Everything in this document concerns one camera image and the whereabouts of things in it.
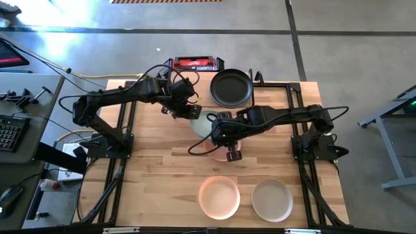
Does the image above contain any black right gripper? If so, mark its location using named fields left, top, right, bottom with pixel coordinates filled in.
left=213, top=112, right=243, bottom=163

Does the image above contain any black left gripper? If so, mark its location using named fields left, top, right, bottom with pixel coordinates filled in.
left=162, top=94, right=202, bottom=120

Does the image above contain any terracotta pink plate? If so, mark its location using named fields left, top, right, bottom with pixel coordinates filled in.
left=206, top=138, right=244, bottom=163

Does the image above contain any sage green plate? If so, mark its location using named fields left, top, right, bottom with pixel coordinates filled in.
left=189, top=109, right=222, bottom=140

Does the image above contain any peach plate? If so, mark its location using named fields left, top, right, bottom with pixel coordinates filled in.
left=198, top=175, right=242, bottom=221

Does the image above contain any beige grey plate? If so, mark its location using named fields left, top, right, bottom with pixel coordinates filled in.
left=250, top=177, right=294, bottom=224

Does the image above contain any red black tool case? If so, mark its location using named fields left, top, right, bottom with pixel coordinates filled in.
left=162, top=55, right=226, bottom=73

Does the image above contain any white box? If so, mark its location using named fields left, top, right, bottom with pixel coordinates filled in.
left=57, top=142, right=88, bottom=182

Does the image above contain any black flat bar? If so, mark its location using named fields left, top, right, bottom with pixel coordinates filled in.
left=32, top=142, right=88, bottom=175

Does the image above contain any grey desk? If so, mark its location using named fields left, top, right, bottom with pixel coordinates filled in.
left=0, top=71, right=66, bottom=230

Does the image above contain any plastic bottle red cap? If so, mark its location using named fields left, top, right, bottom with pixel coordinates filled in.
left=38, top=178, right=61, bottom=192

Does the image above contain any grey metal stand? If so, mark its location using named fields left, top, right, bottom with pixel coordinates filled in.
left=357, top=84, right=416, bottom=191

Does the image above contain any black desk clamp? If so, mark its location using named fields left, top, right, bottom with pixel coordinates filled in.
left=0, top=87, right=33, bottom=110

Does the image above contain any black keyboard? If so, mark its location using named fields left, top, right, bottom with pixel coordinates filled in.
left=0, top=114, right=32, bottom=153

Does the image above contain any monitor with red screen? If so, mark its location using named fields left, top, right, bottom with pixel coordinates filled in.
left=0, top=37, right=30, bottom=69

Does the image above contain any black computer mouse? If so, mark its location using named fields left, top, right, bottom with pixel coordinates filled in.
left=0, top=184, right=25, bottom=215

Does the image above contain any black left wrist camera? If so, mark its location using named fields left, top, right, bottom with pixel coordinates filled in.
left=171, top=77, right=196, bottom=96

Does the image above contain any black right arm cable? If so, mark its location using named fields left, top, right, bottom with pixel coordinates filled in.
left=187, top=105, right=350, bottom=156

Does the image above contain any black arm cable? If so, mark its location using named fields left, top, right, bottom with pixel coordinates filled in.
left=58, top=64, right=202, bottom=115
left=187, top=105, right=350, bottom=156

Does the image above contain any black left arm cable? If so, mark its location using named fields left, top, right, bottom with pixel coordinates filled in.
left=58, top=64, right=202, bottom=115

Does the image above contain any yellow floor cable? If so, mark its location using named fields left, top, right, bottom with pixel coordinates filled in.
left=70, top=73, right=144, bottom=80
left=57, top=129, right=96, bottom=142

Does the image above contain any black aluminium table frame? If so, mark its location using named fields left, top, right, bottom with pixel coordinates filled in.
left=71, top=79, right=351, bottom=234

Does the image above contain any silver metal bracket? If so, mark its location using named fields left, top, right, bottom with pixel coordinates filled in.
left=103, top=227, right=140, bottom=234
left=285, top=228, right=322, bottom=234

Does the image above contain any black floor cable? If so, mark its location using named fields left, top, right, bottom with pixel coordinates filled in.
left=0, top=37, right=108, bottom=98

